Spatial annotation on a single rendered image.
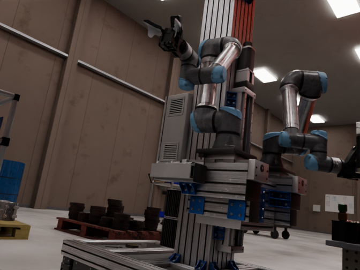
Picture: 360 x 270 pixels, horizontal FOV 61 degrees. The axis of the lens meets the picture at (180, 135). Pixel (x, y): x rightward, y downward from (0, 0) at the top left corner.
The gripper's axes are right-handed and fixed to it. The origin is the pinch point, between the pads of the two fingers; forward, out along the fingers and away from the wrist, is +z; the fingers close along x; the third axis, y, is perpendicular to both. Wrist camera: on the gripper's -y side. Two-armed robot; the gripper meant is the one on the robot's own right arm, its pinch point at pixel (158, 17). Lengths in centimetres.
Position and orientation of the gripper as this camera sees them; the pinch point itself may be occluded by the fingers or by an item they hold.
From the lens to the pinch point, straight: 128.9
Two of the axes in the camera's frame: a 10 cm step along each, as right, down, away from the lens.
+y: -2.4, 9.6, -1.5
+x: -8.6, -1.4, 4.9
